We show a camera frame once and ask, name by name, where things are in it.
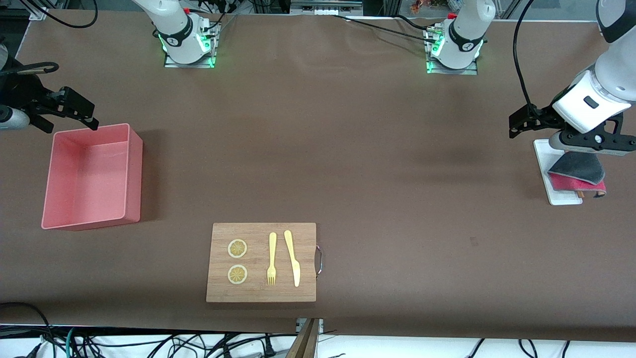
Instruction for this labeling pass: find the grey and red cloth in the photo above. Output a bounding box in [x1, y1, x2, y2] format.
[548, 152, 607, 198]

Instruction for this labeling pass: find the pink plastic bin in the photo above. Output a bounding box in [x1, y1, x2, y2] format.
[41, 123, 144, 231]

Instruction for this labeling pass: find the white rack base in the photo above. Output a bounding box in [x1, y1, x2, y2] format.
[533, 138, 583, 206]

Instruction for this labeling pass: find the brown table cover sheet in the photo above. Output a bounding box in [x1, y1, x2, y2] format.
[0, 10, 636, 344]

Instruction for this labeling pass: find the grey power strip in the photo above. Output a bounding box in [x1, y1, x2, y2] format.
[291, 0, 363, 15]

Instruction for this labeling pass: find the yellow plastic fork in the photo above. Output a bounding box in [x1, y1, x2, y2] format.
[267, 232, 277, 286]

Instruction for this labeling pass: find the wooden cutting board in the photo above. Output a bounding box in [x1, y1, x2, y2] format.
[206, 222, 323, 303]

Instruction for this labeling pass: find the yellow plastic knife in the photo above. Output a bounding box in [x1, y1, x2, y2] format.
[284, 230, 301, 287]

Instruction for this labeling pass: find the wooden beam piece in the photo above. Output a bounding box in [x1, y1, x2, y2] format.
[286, 318, 319, 358]

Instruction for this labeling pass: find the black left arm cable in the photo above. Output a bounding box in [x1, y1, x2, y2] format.
[513, 0, 540, 117]

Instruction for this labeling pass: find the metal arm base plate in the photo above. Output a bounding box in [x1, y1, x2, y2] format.
[164, 20, 216, 69]
[426, 27, 478, 76]

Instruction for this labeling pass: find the short black table cable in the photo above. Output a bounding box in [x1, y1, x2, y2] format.
[395, 14, 433, 31]

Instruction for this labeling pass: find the long black table cable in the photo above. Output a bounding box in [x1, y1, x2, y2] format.
[330, 14, 443, 43]

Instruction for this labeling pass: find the thick black floor cable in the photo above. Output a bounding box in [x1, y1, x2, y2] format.
[0, 302, 53, 349]

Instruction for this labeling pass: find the small metal bracket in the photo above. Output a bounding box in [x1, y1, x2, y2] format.
[296, 318, 324, 335]

